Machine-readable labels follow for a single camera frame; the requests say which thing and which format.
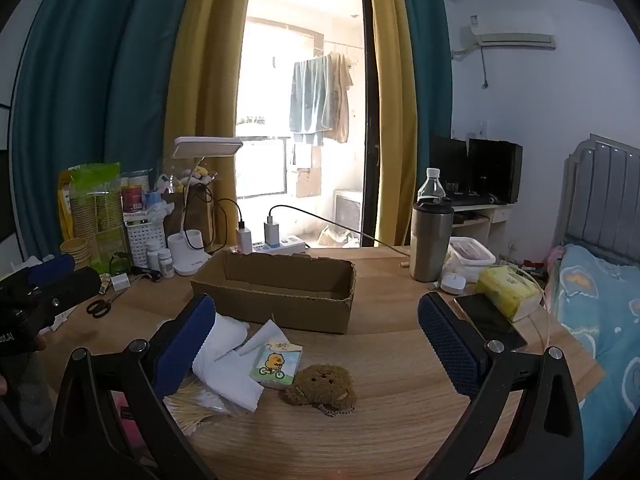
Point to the outdoor air conditioner unit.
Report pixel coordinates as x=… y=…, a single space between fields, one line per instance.
x=348 y=210

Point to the white power strip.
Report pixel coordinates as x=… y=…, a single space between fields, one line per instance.
x=292 y=246

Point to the cotton swab pack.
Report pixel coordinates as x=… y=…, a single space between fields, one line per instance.
x=195 y=410

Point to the white desk lamp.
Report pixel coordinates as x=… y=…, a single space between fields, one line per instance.
x=205 y=147

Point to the blue printed blanket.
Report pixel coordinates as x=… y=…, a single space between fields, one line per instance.
x=600 y=320

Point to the grey bed headboard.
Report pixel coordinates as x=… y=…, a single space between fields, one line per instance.
x=605 y=195

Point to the black scissors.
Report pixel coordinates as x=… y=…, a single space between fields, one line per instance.
x=97 y=307

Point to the black phone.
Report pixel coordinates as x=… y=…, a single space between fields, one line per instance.
x=487 y=320

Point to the teal curtain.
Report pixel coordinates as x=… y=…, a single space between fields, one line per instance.
x=432 y=60
x=100 y=85

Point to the yellow curtain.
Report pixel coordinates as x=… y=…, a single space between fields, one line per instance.
x=392 y=110
x=210 y=85

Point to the white round device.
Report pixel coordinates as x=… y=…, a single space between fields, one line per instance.
x=452 y=283

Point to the white pill bottle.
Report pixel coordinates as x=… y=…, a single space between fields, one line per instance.
x=166 y=264
x=152 y=256

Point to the bag of plush toys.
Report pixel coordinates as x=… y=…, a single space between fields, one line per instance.
x=187 y=176

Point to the blue white charger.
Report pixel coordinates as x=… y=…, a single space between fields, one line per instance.
x=272 y=234

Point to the steel tumbler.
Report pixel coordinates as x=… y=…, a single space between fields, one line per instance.
x=430 y=245

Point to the yellow snack bag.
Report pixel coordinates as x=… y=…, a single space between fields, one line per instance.
x=65 y=205

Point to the blue hanging towel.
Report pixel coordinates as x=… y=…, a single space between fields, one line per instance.
x=310 y=100

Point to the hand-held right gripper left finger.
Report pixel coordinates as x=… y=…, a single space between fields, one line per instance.
x=184 y=347

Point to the beige hanging towel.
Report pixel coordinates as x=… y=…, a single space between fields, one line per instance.
x=341 y=95

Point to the white plastic container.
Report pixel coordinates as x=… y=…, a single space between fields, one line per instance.
x=472 y=252

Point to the cardboard box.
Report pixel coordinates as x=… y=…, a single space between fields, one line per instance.
x=300 y=312

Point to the small white box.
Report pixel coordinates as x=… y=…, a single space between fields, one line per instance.
x=121 y=282

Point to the black monitor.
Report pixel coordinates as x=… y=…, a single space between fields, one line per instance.
x=447 y=165
x=495 y=170

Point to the white air conditioner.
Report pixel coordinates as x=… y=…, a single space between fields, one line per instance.
x=515 y=30

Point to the small green object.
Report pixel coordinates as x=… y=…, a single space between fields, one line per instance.
x=120 y=262

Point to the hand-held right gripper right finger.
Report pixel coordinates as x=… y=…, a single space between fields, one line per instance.
x=447 y=347

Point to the white perforated basket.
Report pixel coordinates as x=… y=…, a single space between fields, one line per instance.
x=142 y=235

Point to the yellow tissue pack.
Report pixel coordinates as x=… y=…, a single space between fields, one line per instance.
x=507 y=292

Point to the brown plush toy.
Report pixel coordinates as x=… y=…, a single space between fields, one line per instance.
x=317 y=387

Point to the duck print tissue pack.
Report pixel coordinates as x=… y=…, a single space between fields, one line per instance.
x=275 y=365

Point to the stack of tan paper cups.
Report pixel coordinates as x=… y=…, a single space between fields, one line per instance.
x=75 y=252

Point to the red can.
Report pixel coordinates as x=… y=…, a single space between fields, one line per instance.
x=132 y=199

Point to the white computer desk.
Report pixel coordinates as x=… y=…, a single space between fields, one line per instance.
x=492 y=220

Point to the clear water bottle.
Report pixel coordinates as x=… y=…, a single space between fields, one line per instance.
x=431 y=187

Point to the green bag of paper cups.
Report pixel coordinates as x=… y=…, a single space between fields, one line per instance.
x=97 y=200

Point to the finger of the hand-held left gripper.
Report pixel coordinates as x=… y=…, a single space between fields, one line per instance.
x=67 y=287
x=50 y=269

